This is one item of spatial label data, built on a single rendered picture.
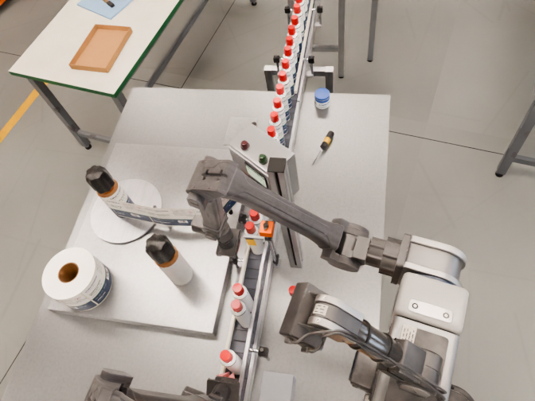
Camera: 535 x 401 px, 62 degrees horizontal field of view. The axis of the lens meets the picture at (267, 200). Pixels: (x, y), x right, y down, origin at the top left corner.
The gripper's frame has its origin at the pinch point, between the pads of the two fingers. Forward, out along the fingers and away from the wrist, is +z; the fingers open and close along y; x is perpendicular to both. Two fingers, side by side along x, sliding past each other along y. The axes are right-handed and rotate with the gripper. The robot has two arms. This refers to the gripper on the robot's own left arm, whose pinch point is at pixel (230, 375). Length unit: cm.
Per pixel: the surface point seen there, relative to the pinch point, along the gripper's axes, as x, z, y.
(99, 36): -127, 122, 120
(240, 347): -4.1, 11.0, 0.0
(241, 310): -21.2, 3.2, -2.1
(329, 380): 3.4, 11.1, -31.2
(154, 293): -15.8, 20.7, 36.4
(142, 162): -61, 58, 60
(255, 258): -29.6, 31.9, 0.2
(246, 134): -78, -6, -4
